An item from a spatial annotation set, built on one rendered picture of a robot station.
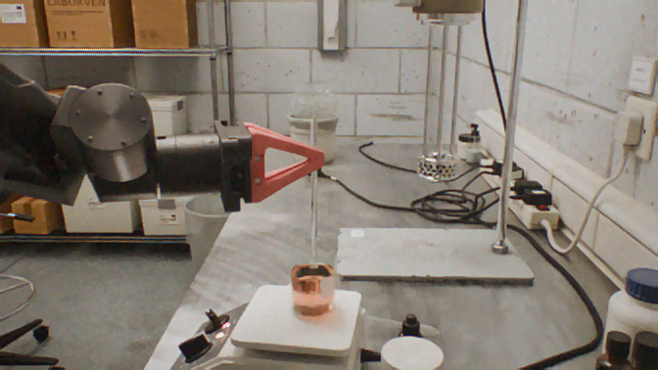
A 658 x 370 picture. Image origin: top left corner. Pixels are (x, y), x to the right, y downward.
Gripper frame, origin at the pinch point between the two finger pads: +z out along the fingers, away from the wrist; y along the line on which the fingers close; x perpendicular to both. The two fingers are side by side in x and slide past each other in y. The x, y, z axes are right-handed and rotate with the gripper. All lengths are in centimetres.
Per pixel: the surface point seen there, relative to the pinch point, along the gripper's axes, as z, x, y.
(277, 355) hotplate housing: -4.6, 18.7, -3.5
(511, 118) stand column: 37.5, 2.2, 25.9
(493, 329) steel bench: 25.1, 25.6, 6.0
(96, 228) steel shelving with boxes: -53, 86, 222
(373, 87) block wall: 84, 23, 224
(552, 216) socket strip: 54, 23, 35
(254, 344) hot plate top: -6.8, 17.2, -3.4
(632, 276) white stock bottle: 31.8, 12.6, -7.3
